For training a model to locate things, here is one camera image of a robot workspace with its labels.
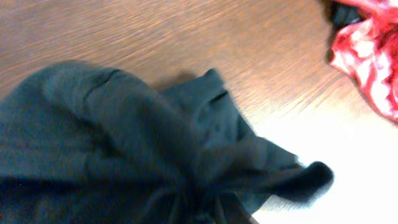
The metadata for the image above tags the black garment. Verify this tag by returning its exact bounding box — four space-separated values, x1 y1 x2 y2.
320 0 363 30

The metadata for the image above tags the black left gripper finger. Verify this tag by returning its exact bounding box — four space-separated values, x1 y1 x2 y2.
217 194 259 224

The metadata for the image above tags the red printed t-shirt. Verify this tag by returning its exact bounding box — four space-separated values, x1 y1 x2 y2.
330 0 397 121

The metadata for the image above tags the dark green t-shirt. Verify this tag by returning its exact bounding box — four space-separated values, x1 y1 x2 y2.
1 61 333 223

